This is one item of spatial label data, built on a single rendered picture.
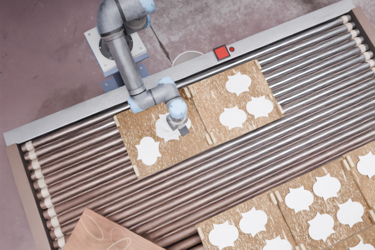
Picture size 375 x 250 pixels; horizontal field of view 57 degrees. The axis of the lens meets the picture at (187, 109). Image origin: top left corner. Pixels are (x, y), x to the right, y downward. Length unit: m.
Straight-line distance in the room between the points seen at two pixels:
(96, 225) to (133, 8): 0.95
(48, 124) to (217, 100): 0.88
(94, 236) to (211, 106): 0.84
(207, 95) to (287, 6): 1.68
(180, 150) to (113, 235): 0.50
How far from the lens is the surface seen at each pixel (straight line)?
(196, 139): 1.76
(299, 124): 1.92
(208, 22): 3.07
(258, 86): 1.89
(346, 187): 1.95
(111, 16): 1.37
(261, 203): 1.79
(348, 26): 2.24
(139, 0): 1.37
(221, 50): 1.93
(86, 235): 1.68
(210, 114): 1.80
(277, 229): 1.82
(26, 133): 1.93
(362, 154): 2.01
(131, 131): 1.78
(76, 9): 3.20
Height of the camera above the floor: 2.67
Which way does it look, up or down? 75 degrees down
